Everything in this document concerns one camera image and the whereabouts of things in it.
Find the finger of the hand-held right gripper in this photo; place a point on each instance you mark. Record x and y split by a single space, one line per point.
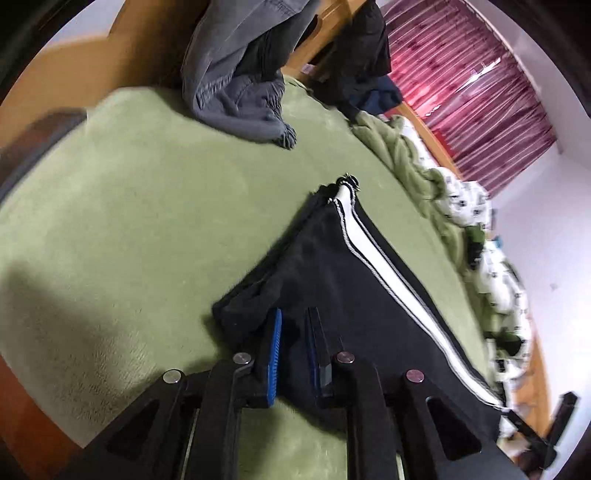
531 431

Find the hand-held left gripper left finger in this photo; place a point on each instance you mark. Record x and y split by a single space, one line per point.
275 350

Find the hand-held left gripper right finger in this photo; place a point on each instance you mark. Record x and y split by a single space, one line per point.
314 357

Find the black pants with white stripe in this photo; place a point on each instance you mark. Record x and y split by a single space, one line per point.
369 300

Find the green fleece blanket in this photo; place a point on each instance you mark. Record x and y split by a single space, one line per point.
138 207

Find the white floral quilt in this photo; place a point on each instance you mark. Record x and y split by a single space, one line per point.
461 194

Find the crumpled light green blanket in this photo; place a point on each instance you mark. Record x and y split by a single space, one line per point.
392 147

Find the grey garment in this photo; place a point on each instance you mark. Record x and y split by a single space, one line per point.
231 101

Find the navy blue garment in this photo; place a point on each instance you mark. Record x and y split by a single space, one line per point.
378 99

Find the black jacket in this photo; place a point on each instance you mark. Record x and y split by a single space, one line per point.
360 55

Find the red curtain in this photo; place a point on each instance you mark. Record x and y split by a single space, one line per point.
461 83

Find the wooden bed frame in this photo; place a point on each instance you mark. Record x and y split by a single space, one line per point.
138 60

